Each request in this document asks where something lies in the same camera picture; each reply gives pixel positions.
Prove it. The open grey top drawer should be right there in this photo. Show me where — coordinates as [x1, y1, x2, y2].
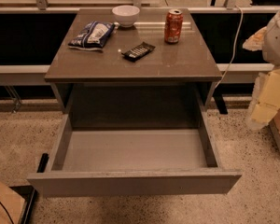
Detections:
[39, 115, 242, 197]

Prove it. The brown cardboard box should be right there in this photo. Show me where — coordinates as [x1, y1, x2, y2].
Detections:
[0, 181, 25, 224]

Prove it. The white power cable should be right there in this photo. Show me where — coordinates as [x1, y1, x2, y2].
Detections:
[214, 5, 245, 90]

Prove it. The grey drawer cabinet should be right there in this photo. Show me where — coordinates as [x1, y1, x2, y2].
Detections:
[45, 8, 221, 130]

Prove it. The blue white chip bag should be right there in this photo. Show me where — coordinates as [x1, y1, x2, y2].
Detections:
[68, 21, 115, 50]

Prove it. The orange soda can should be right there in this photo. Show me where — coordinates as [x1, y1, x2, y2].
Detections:
[164, 9, 183, 44]

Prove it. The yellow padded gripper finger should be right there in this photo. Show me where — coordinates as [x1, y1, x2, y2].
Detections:
[243, 27, 267, 51]
[251, 68, 280, 124]

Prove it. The white ceramic bowl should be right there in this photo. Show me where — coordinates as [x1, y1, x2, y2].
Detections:
[112, 5, 140, 27]

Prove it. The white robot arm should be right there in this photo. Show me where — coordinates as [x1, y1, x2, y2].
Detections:
[243, 10, 280, 129]

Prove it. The black bar on floor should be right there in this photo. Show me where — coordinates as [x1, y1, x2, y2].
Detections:
[21, 153, 49, 224]

